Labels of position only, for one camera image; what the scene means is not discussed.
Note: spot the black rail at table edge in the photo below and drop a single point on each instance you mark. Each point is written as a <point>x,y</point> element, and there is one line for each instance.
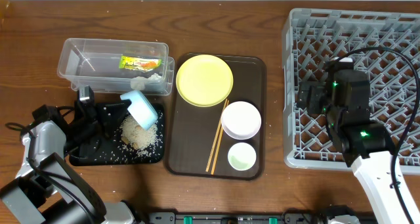
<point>332,215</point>

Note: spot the black waste tray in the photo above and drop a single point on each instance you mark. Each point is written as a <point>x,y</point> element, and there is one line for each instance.
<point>100,151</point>

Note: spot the yellow snack wrapper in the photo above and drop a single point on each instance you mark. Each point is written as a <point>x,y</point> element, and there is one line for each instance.
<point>139,64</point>

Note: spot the small pale green cup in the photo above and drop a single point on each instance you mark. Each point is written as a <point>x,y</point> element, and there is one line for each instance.
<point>242,156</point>

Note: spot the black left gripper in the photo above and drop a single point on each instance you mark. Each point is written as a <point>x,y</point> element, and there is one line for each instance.
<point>101,115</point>

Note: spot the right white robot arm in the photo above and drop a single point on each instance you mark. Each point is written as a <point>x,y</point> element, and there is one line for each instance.
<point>366,145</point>

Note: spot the white bowl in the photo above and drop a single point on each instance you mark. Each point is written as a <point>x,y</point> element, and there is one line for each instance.
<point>241,120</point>

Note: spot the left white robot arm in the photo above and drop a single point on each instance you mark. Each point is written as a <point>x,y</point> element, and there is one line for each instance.
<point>46,189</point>

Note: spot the pile of rice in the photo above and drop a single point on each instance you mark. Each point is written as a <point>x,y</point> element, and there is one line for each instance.
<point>140,144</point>

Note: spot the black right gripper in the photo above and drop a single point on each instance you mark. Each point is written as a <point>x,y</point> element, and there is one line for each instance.
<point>317,92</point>

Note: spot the wooden chopstick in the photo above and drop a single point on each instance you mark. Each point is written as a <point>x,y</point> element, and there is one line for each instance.
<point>218,145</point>
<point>215,139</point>

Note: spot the white tissue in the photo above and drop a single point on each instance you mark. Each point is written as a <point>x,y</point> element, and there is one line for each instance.
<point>145,84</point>

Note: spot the grey dishwasher rack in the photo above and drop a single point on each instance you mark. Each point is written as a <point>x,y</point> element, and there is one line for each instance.
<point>383,45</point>

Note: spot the clear plastic bin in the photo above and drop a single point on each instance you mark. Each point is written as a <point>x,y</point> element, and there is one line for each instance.
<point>95,63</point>

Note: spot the light blue bowl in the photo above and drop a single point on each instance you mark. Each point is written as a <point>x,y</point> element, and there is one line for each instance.
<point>140,109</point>

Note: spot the yellow plate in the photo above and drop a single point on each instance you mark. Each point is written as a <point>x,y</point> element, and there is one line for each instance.
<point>204,80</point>

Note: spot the dark brown serving tray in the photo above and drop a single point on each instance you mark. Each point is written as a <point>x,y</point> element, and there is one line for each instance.
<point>193,128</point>

